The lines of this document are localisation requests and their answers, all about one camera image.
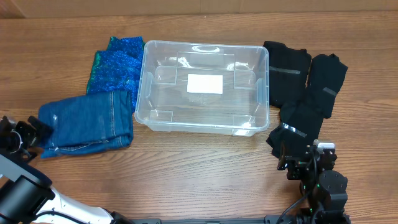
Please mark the clear plastic storage bin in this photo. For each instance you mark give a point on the clear plastic storage bin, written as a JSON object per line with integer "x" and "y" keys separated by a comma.
{"x": 204, "y": 88}

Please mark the blue denim jeans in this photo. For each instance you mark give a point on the blue denim jeans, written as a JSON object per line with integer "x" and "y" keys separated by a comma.
{"x": 88, "y": 124}

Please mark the black garment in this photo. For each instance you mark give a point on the black garment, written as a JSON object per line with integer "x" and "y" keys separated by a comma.
{"x": 288, "y": 71}
{"x": 299, "y": 126}
{"x": 325, "y": 80}

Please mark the black garment front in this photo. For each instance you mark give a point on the black garment front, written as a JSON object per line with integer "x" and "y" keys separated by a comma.
{"x": 299, "y": 126}

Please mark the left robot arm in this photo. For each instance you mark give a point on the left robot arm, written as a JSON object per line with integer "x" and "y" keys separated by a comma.
{"x": 28, "y": 195}

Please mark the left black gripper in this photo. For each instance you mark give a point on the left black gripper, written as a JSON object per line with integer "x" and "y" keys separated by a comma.
{"x": 23, "y": 132}

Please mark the black folded garment left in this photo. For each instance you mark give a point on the black folded garment left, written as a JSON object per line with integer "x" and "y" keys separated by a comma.
{"x": 288, "y": 71}

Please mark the blue sequin fabric bundle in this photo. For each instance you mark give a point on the blue sequin fabric bundle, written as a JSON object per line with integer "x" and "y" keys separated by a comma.
{"x": 118, "y": 67}

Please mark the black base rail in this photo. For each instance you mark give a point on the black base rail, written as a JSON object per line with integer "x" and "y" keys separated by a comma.
{"x": 269, "y": 219}

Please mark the black folded garment right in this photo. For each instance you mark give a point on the black folded garment right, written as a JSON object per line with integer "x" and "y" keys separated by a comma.
{"x": 325, "y": 80}

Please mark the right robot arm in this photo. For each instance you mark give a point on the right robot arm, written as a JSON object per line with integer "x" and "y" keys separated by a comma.
{"x": 323, "y": 189}

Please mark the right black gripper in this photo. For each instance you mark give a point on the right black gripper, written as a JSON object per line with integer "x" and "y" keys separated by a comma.
{"x": 297, "y": 164}

